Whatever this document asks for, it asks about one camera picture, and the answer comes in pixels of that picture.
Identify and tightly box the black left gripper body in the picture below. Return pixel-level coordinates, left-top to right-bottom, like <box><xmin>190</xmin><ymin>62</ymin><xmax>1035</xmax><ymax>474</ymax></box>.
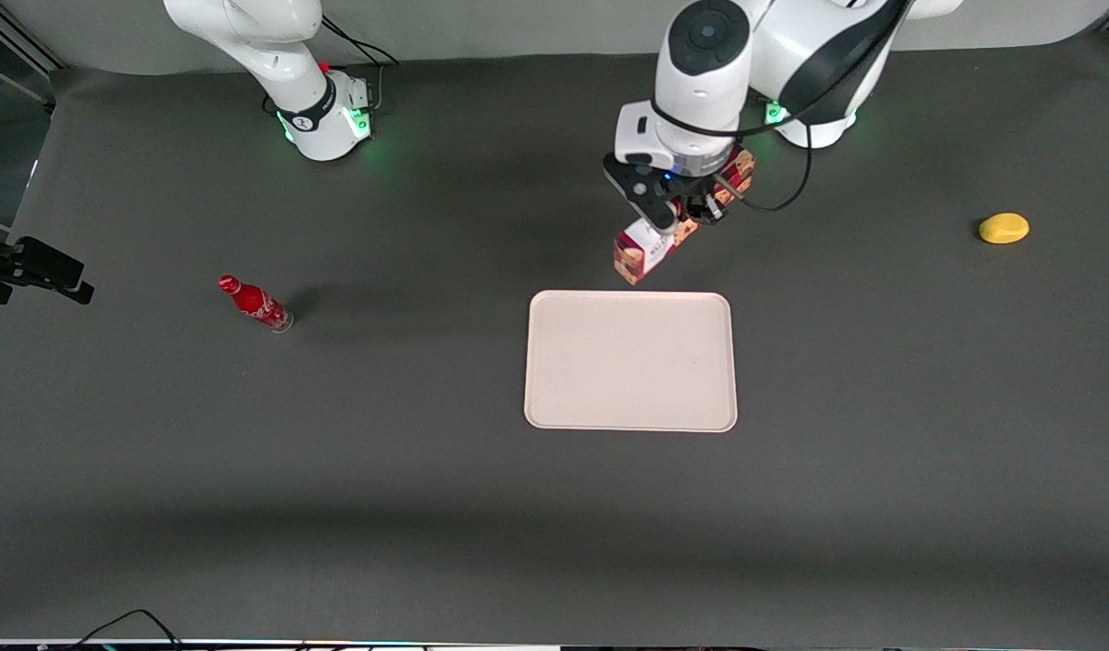
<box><xmin>675</xmin><ymin>159</ymin><xmax>745</xmax><ymax>205</ymax></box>

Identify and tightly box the red cookie box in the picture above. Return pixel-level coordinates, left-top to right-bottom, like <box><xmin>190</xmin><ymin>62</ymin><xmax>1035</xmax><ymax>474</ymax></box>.
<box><xmin>613</xmin><ymin>147</ymin><xmax>757</xmax><ymax>287</ymax></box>

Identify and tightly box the pale pink plastic tray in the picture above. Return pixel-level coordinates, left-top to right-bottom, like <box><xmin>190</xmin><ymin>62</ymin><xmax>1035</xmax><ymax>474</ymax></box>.
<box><xmin>523</xmin><ymin>289</ymin><xmax>738</xmax><ymax>434</ymax></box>

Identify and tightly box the red cola bottle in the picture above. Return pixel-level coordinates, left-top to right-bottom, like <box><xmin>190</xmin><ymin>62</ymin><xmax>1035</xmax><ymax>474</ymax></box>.
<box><xmin>217</xmin><ymin>274</ymin><xmax>295</xmax><ymax>335</ymax></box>

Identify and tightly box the yellow lemon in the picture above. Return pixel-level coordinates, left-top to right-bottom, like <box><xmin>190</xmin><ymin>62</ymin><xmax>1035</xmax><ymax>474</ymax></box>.
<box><xmin>978</xmin><ymin>212</ymin><xmax>1031</xmax><ymax>245</ymax></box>

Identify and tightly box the dark grey table mat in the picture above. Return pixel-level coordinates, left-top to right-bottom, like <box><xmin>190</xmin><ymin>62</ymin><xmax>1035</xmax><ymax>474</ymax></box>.
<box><xmin>0</xmin><ymin>34</ymin><xmax>1109</xmax><ymax>648</ymax></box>

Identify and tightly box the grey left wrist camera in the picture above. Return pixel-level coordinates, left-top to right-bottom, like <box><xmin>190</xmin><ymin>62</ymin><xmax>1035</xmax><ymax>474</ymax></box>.
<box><xmin>604</xmin><ymin>154</ymin><xmax>682</xmax><ymax>233</ymax></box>

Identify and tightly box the aluminium frame profile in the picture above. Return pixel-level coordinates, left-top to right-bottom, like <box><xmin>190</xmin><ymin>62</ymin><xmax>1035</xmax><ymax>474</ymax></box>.
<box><xmin>0</xmin><ymin>0</ymin><xmax>69</xmax><ymax>75</ymax></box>

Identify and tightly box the black cable at table edge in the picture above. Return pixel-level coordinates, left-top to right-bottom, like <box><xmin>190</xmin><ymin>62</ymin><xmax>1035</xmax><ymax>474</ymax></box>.
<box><xmin>70</xmin><ymin>608</ymin><xmax>186</xmax><ymax>651</ymax></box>

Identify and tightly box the black right arm base cable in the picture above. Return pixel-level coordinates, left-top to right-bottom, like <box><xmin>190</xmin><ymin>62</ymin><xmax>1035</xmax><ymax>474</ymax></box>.
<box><xmin>319</xmin><ymin>14</ymin><xmax>400</xmax><ymax>115</ymax></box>

